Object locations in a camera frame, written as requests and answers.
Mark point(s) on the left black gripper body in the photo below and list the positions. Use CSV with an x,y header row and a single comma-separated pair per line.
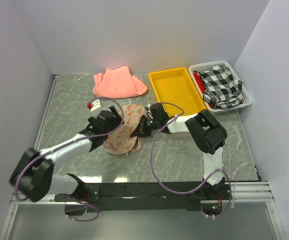
x,y
116,121

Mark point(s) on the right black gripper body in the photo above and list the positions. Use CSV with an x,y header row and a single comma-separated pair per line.
x,y
153,124

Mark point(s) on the pink mesh laundry bag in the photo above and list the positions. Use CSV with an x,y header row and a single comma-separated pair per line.
x,y
121,142

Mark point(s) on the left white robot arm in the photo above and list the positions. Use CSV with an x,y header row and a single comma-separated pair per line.
x,y
34,174

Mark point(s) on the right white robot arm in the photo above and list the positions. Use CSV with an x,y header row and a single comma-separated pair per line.
x,y
206,131

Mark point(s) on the yellow plastic tray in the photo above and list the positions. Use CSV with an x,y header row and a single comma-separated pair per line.
x,y
177,87

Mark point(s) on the pink pleated skirt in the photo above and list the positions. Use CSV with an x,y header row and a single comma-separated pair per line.
x,y
118,83

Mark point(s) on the red cloth in basket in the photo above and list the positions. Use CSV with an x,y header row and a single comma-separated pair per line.
x,y
199,81

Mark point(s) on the black white checkered cloth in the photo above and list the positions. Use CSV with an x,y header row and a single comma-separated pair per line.
x,y
222,90

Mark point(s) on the white plastic basket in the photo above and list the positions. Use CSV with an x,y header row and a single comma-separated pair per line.
x,y
247,100

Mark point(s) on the black base beam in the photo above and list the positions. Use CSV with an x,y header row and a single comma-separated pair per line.
x,y
132,196

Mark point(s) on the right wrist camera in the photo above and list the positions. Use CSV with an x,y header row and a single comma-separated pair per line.
x,y
148,112

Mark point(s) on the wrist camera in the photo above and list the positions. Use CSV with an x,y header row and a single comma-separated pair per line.
x,y
148,112
94,105

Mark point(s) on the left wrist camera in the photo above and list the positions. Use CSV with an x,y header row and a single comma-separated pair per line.
x,y
94,105

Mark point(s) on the aluminium rail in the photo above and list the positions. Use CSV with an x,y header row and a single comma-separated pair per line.
x,y
242,192

